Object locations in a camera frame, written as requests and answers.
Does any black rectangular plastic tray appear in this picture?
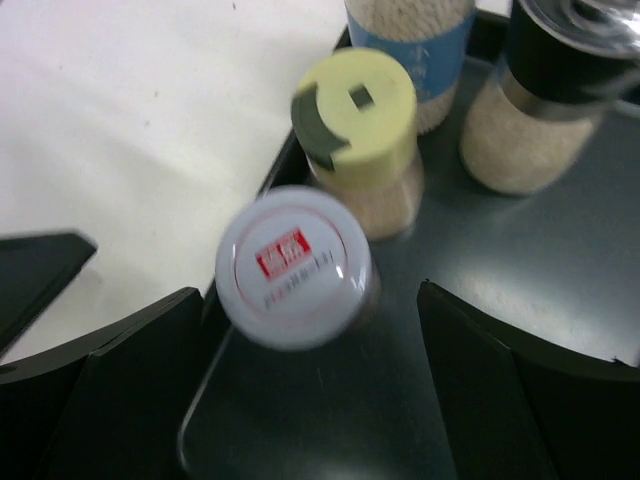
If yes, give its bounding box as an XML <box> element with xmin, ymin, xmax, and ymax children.
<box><xmin>178</xmin><ymin>12</ymin><xmax>639</xmax><ymax>479</ymax></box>

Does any yellow cap sauce bottle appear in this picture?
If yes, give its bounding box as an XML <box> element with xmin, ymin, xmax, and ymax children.
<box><xmin>290</xmin><ymin>47</ymin><xmax>425</xmax><ymax>241</ymax></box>

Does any blue label silver cap bottle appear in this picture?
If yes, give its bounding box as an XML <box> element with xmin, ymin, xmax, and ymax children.
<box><xmin>344</xmin><ymin>0</ymin><xmax>476</xmax><ymax>134</ymax></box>

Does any clear dome cap spice bottle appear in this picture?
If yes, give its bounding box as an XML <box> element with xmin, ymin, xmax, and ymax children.
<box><xmin>459</xmin><ymin>0</ymin><xmax>639</xmax><ymax>196</ymax></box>

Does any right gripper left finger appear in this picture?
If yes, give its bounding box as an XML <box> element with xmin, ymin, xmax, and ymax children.
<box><xmin>1</xmin><ymin>288</ymin><xmax>203</xmax><ymax>479</ymax></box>

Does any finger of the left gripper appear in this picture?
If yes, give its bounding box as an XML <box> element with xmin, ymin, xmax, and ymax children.
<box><xmin>1</xmin><ymin>230</ymin><xmax>99</xmax><ymax>356</ymax></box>

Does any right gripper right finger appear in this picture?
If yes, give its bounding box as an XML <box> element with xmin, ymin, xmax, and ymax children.
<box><xmin>417</xmin><ymin>281</ymin><xmax>639</xmax><ymax>479</ymax></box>

